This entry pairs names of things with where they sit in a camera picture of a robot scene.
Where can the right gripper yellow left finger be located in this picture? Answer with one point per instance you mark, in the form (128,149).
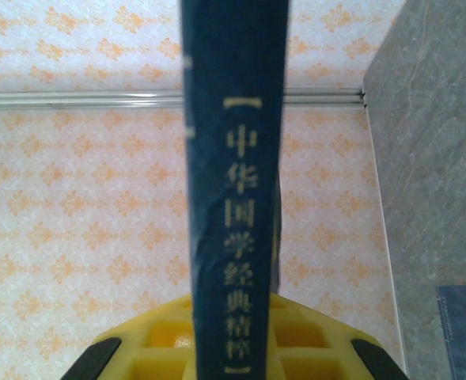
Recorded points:
(137,332)

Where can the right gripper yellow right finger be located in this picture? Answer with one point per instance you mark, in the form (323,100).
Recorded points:
(335,332)

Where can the dark blue yellow-label book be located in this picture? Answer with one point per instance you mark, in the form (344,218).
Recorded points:
(462,336)

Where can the dark blue barcode book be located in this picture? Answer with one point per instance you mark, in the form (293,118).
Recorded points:
(236,178)

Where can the aluminium table side rail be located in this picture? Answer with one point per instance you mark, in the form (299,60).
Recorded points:
(387,237)

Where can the aluminium corner post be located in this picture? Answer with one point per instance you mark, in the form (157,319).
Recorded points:
(78,98)

